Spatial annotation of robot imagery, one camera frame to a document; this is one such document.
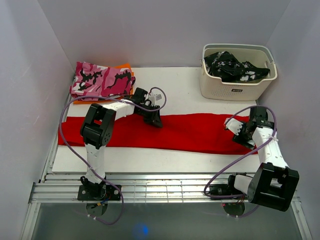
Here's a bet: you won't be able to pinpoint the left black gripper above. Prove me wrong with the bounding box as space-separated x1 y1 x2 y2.
136 104 163 128

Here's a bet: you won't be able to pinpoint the red trousers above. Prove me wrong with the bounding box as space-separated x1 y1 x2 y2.
57 112 259 156

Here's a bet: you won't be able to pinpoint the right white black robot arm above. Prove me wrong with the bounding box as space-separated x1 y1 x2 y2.
224 106 300 212

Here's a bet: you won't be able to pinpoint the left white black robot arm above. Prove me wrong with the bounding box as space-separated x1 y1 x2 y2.
77 87 163 201

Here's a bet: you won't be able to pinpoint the orange folded trousers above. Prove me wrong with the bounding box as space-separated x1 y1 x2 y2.
72 63 136 105

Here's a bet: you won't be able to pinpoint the black white floral trousers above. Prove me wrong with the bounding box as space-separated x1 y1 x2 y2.
204 51 270 83

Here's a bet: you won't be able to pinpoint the pink camouflage folded trousers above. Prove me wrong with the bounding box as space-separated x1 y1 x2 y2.
69 61 136 101

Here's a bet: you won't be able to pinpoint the cream perforated plastic basket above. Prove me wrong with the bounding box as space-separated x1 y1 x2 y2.
199 43 278 101

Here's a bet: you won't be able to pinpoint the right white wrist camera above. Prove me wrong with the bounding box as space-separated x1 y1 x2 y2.
224 117 246 136

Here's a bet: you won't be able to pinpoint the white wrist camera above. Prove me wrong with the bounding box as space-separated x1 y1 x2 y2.
224 117 246 136
148 93 162 105

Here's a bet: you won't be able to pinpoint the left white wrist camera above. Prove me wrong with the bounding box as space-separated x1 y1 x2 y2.
148 93 162 105

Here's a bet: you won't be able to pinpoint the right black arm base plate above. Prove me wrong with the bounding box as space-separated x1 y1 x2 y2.
209 183 233 200

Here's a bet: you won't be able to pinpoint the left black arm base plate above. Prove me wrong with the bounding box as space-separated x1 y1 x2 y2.
77 184 121 202

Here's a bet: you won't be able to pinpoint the aluminium rail frame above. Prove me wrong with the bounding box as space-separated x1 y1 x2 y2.
19 94 313 240

